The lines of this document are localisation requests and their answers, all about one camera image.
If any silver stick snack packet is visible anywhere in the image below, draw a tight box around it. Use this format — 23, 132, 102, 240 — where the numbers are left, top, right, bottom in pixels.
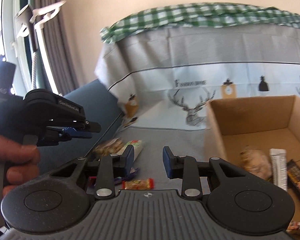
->
269, 148, 288, 191

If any yellow ice cream cone packet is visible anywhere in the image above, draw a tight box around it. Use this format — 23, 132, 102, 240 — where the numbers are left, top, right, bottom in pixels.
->
287, 221, 300, 235

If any person left hand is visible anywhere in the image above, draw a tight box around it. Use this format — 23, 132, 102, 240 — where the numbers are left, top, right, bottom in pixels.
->
0, 135, 40, 196

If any blue sofa armrest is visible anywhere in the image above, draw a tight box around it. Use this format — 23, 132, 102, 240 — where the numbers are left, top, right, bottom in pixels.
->
38, 79, 123, 174

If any brown seed snack pack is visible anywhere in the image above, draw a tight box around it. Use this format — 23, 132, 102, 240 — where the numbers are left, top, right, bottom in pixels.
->
91, 138, 124, 157

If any red blue snack packet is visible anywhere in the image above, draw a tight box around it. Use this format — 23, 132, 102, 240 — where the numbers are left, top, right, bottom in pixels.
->
88, 177, 96, 188

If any beige wrapped snack in box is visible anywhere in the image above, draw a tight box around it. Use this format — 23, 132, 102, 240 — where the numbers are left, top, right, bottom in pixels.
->
239, 148, 273, 180

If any rice cracker snack pack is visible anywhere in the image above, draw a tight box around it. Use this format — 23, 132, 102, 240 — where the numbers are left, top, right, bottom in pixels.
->
117, 140, 143, 160

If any dark chocolate bar packet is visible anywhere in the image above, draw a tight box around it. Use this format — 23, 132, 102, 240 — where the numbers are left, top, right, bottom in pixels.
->
287, 159, 300, 200

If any purple snack packet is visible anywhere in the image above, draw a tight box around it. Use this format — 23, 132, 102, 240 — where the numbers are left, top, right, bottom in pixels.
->
114, 168, 140, 185

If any red gold candy bar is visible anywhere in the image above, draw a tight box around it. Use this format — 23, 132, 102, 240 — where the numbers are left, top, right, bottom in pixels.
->
122, 178, 154, 190

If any cardboard box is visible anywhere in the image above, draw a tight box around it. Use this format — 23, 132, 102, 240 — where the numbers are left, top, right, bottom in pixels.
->
204, 94, 300, 240

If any grey deer print cover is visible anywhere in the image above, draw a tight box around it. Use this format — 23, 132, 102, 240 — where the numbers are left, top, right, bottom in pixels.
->
95, 24, 300, 130

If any grey curtain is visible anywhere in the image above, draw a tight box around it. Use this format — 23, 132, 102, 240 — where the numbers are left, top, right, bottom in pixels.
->
28, 0, 79, 95

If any green checkered cloth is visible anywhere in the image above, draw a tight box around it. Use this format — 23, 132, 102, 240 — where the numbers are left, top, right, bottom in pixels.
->
100, 3, 300, 44

